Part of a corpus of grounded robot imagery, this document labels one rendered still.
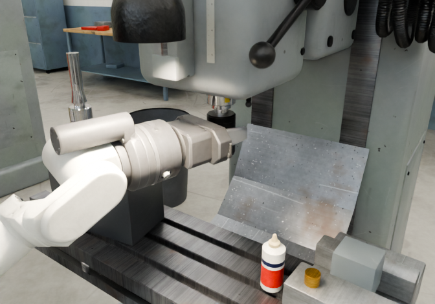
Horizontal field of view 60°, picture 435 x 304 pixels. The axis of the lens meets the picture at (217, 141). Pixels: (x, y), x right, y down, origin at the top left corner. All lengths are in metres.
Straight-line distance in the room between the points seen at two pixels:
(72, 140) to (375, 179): 0.70
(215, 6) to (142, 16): 0.14
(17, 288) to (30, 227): 1.90
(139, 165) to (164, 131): 0.06
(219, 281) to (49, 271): 1.75
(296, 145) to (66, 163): 0.62
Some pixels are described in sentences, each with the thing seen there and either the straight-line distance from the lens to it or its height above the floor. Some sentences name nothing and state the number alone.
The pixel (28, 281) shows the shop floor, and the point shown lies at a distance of 2.39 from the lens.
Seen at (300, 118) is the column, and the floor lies 1.15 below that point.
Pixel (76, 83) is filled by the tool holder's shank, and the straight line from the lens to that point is 0.84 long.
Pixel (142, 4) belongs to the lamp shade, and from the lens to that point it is 0.36.
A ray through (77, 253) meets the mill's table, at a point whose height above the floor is 0.93.
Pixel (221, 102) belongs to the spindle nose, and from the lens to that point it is 0.58.
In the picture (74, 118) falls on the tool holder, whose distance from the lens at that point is 0.85.
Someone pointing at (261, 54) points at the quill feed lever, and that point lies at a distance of 0.42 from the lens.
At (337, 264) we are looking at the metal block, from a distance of 0.60.
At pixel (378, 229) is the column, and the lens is 1.01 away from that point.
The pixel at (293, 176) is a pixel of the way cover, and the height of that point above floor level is 1.02.
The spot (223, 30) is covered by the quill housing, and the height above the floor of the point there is 1.40.
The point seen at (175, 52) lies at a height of 1.37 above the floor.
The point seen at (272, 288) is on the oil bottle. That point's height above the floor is 0.96.
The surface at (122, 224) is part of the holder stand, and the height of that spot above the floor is 1.00.
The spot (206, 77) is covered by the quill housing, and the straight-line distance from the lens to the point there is 0.50.
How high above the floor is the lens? 1.44
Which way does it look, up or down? 21 degrees down
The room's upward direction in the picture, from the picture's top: straight up
